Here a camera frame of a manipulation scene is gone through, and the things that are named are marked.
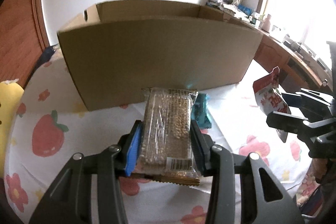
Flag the grain cracker snack pack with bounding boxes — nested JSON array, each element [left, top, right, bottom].
[[132, 88, 200, 186]]

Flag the red white snack pouch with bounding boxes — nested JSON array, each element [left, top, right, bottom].
[[252, 66, 292, 142]]

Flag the wooden desk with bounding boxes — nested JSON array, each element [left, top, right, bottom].
[[253, 33, 333, 94]]

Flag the dark green snack pack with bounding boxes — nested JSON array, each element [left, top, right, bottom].
[[191, 93, 212, 129]]

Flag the floral strawberry bed sheet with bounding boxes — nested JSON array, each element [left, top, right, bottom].
[[5, 58, 317, 223]]

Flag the pink bottle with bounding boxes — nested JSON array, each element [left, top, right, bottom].
[[261, 14, 272, 33]]

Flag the brown cardboard box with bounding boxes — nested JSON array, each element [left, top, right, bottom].
[[57, 0, 263, 111]]

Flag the window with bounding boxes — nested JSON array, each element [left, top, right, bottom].
[[263, 0, 335, 66]]

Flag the yellow plush toy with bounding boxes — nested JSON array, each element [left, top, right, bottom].
[[0, 79, 24, 178]]

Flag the desk clutter pile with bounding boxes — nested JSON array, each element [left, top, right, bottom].
[[206, 0, 263, 24]]

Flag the wooden slatted wardrobe door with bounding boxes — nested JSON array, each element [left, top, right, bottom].
[[1, 0, 50, 88]]

